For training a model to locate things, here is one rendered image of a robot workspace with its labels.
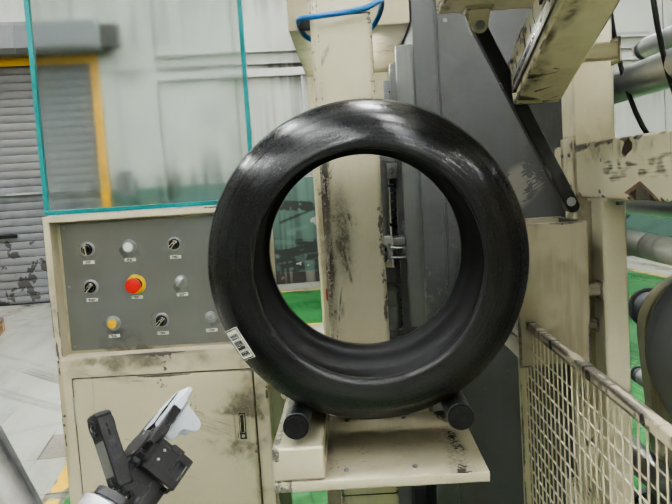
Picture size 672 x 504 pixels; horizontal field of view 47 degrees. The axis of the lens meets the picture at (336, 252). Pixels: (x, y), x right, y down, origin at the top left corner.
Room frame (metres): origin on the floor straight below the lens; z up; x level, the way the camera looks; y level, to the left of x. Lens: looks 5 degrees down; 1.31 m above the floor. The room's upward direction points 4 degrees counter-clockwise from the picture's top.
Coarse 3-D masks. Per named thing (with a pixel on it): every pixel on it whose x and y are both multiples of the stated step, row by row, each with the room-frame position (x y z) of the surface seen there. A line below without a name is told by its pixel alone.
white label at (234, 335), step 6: (228, 330) 1.30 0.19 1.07; (234, 330) 1.29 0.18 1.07; (228, 336) 1.31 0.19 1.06; (234, 336) 1.29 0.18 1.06; (240, 336) 1.28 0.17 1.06; (234, 342) 1.30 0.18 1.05; (240, 342) 1.29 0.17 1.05; (246, 342) 1.28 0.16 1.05; (240, 348) 1.30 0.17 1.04; (246, 348) 1.28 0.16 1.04; (240, 354) 1.31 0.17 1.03; (246, 354) 1.29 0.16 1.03; (252, 354) 1.28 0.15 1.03
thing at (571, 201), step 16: (480, 48) 1.60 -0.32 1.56; (496, 48) 1.57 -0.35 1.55; (496, 64) 1.57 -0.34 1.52; (512, 96) 1.57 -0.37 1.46; (528, 112) 1.57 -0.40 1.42; (528, 128) 1.57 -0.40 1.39; (544, 144) 1.57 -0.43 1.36; (544, 160) 1.57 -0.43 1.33; (560, 176) 1.57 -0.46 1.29; (560, 192) 1.57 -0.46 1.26; (576, 208) 1.57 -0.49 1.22
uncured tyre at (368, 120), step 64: (320, 128) 1.27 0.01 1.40; (384, 128) 1.27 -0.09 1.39; (448, 128) 1.29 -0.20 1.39; (256, 192) 1.27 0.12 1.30; (448, 192) 1.53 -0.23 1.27; (512, 192) 1.30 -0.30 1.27; (256, 256) 1.54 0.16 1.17; (512, 256) 1.27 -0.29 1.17; (256, 320) 1.27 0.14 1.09; (448, 320) 1.53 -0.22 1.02; (512, 320) 1.29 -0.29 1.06; (320, 384) 1.27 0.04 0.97; (384, 384) 1.27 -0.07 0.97; (448, 384) 1.27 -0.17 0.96
